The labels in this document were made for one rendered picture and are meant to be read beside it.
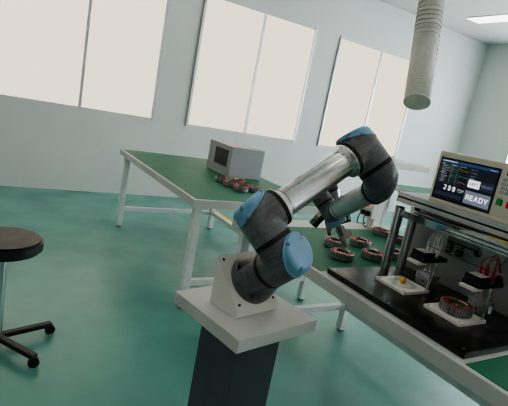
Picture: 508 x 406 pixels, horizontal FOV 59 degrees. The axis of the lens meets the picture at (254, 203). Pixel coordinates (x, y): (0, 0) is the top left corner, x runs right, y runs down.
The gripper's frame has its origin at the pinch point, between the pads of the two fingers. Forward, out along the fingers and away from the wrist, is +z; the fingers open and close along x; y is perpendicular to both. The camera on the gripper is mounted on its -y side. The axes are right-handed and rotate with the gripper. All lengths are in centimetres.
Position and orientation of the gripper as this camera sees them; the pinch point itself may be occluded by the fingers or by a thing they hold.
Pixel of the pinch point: (336, 242)
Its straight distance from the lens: 199.3
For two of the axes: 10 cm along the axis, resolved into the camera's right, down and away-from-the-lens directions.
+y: 9.2, -3.3, 2.2
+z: 2.5, 9.1, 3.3
